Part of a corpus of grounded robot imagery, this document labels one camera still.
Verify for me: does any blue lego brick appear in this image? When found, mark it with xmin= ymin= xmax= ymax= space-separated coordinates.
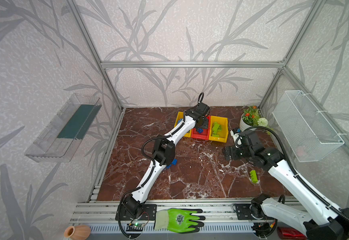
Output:
xmin=166 ymin=159 xmax=178 ymax=169

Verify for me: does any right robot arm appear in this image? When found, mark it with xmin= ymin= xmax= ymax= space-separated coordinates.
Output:
xmin=223 ymin=127 xmax=349 ymax=240

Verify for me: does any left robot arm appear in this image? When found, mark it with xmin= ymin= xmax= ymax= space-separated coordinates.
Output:
xmin=115 ymin=100 xmax=210 ymax=221

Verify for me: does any left yellow bin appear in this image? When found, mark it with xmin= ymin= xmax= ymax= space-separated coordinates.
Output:
xmin=174 ymin=112 xmax=195 ymax=138

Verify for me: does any yellow bin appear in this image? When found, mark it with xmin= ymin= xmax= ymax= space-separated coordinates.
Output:
xmin=174 ymin=112 xmax=195 ymax=138
xmin=209 ymin=116 xmax=229 ymax=143

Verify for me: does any red bin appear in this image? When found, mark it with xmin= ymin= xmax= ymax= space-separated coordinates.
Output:
xmin=191 ymin=116 xmax=210 ymax=140

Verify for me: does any potted flower plant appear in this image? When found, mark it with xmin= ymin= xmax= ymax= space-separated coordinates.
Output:
xmin=240 ymin=106 xmax=269 ymax=132

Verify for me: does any right yellow bin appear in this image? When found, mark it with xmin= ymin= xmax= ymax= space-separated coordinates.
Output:
xmin=209 ymin=116 xmax=229 ymax=143

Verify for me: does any red metallic bottle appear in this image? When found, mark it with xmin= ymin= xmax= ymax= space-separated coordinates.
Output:
xmin=277 ymin=227 xmax=307 ymax=240

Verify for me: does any green black work glove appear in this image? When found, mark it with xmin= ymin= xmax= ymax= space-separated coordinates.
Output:
xmin=154 ymin=208 xmax=206 ymax=234

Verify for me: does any clear acrylic shelf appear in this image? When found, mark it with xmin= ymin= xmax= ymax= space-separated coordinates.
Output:
xmin=25 ymin=94 xmax=102 ymax=163

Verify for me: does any terracotta vase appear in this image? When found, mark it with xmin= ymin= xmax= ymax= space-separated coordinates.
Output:
xmin=63 ymin=225 xmax=91 ymax=240

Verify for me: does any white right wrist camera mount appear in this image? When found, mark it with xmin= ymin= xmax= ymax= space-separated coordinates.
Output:
xmin=230 ymin=128 xmax=242 ymax=148

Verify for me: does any white wire basket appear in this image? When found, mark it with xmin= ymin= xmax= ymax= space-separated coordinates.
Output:
xmin=273 ymin=90 xmax=344 ymax=162

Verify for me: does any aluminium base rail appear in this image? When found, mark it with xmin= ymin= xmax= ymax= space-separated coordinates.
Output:
xmin=69 ymin=200 xmax=313 ymax=224

